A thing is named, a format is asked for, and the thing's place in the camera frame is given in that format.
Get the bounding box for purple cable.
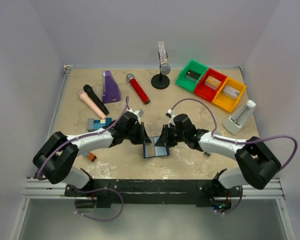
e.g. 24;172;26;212
36;95;130;222
170;97;299;215

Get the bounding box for yellow storage bin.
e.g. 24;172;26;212
212;77;247;113

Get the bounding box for aluminium front frame rail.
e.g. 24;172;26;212
21;178;285;200

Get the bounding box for glitter microphone on stand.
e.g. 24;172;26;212
158;41;171;75

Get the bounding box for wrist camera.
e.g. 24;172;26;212
165;109;177;126
129;109;144;118

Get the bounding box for red storage bin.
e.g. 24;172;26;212
194;68;227;102

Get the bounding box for black microphone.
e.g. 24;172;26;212
83;84;109;115

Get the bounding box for aluminium left frame rail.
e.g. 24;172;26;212
33;65;73;179

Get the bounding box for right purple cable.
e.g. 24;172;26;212
170;97;299;215

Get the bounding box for blue leather card holder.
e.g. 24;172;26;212
143;136;170;159

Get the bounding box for white card in yellow bin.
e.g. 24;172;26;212
222;85;241;100

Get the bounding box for dark card in green bin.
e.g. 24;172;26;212
185;70;201;82

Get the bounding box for red microphone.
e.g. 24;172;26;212
126;73;150;105

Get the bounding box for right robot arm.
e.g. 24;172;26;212
155;113;282;191

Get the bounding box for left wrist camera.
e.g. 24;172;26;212
129;109;144;118

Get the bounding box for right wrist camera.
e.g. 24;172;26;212
165;109;177;126

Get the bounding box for orange blue toy brick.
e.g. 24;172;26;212
82;152;97;163

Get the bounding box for purple metronome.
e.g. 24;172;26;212
102;70;121;104

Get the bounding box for aluminium frame rail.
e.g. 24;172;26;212
21;178;285;200
33;65;73;179

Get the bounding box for white grey metronome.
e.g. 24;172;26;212
222;100;257;135

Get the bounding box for green storage bin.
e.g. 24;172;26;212
176;59;209;93

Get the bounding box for black microphone stand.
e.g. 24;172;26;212
151;73;170;90

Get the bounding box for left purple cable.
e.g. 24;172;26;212
36;95;130;222

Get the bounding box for blue grey brick block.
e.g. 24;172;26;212
86;117;112;132

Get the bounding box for pink microphone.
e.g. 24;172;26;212
78;91;106;120

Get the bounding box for tan card in red bin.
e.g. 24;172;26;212
204;76;222;90

